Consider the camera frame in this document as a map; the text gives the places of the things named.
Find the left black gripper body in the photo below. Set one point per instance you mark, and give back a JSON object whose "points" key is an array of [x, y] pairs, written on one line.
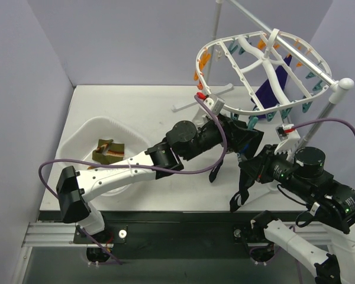
{"points": [[235, 136]]}

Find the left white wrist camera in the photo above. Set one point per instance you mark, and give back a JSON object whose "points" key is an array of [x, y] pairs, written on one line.
{"points": [[213, 103]]}

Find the white round clip hanger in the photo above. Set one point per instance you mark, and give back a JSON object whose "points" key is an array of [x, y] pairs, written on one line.
{"points": [[257, 77]]}

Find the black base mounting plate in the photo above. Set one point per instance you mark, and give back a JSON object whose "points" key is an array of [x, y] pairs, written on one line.
{"points": [[138, 235]]}

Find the white plastic basket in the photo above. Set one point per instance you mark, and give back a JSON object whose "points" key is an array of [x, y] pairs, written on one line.
{"points": [[81, 144]]}

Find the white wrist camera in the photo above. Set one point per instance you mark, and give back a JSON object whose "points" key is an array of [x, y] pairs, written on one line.
{"points": [[213, 103], [289, 138]]}

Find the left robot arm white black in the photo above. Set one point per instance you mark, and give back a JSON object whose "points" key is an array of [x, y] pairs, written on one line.
{"points": [[77, 188]]}

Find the purple sock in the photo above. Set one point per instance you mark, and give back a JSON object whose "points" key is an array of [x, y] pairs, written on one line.
{"points": [[265, 93]]}

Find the silver white drying rack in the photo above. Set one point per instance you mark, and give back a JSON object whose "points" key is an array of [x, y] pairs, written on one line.
{"points": [[248, 51]]}

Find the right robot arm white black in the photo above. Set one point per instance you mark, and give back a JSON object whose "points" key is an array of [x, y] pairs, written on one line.
{"points": [[326, 201]]}

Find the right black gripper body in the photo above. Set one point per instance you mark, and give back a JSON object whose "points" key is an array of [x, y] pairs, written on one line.
{"points": [[255, 165]]}

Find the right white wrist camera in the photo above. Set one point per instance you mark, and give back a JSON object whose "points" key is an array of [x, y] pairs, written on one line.
{"points": [[289, 138]]}

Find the black blue sock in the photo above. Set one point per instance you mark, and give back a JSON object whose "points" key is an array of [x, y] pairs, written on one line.
{"points": [[214, 172], [242, 183]]}

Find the aluminium rail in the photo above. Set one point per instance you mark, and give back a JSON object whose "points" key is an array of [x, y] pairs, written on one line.
{"points": [[49, 234]]}

